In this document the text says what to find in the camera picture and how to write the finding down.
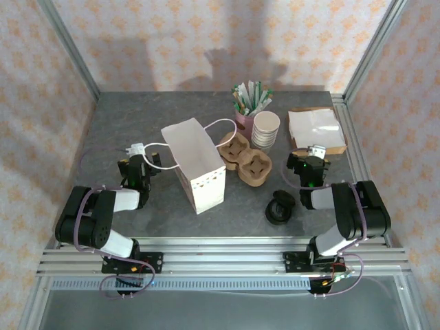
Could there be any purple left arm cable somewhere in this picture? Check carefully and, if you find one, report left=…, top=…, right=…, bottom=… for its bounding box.
left=73, top=144, right=156, bottom=300

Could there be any small circuit board with wires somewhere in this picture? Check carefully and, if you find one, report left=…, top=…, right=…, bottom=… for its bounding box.
left=328, top=264, right=355, bottom=286

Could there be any stack of black cup lids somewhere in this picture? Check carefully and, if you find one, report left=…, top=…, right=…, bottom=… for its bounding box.
left=265, top=199, right=294, bottom=226

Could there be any brown pulp cup carrier stack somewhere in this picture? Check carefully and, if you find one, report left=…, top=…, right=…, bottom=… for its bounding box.
left=218, top=133, right=273, bottom=188

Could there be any grey slotted cable duct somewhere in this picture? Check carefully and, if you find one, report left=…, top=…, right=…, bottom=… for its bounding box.
left=47, top=277, right=319, bottom=292

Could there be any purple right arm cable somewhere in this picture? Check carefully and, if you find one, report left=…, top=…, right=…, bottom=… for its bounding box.
left=280, top=147, right=371, bottom=299

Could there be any brown wooden stirrer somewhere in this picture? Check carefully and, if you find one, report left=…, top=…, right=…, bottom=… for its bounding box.
left=232, top=89, right=245, bottom=113

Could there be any stack of paper cups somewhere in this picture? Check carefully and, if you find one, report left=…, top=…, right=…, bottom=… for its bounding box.
left=250, top=110, right=281, bottom=149

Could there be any aluminium frame leg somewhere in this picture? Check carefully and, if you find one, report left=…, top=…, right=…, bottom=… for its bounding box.
left=16, top=274, right=52, bottom=330
left=393, top=273, right=427, bottom=330

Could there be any aluminium side rail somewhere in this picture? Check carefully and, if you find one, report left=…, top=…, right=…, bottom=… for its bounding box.
left=330, top=93, right=393, bottom=248

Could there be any stack of white napkins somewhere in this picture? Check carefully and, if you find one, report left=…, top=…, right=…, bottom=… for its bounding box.
left=287, top=109, right=347, bottom=148

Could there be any green tipped wrapped straw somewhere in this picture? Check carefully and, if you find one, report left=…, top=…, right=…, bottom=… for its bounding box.
left=256, top=98, right=274, bottom=116
left=252, top=88, right=272, bottom=116

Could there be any white paper wrapped straw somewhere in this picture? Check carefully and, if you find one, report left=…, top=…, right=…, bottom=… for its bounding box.
left=245, top=80, right=257, bottom=111
left=253, top=80, right=264, bottom=113
left=234, top=83, right=249, bottom=113

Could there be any white paper bag with handles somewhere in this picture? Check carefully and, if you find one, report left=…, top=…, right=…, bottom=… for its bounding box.
left=143, top=117, right=239, bottom=216

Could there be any aluminium frame post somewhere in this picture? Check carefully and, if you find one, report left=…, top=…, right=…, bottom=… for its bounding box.
left=36, top=0, right=102, bottom=100
left=342, top=0, right=410, bottom=104

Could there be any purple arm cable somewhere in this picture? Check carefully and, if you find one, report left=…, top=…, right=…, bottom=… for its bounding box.
left=280, top=147, right=371, bottom=299
left=73, top=144, right=156, bottom=300

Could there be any long aluminium base rail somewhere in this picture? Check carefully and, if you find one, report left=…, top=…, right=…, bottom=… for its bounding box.
left=36, top=236, right=412, bottom=276

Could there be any brown cardboard napkin tray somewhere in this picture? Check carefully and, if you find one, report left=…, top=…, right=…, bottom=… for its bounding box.
left=287, top=107, right=348, bottom=156

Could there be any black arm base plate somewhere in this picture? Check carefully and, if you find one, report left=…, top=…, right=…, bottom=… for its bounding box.
left=282, top=250, right=347, bottom=274
left=101, top=252, right=164, bottom=275

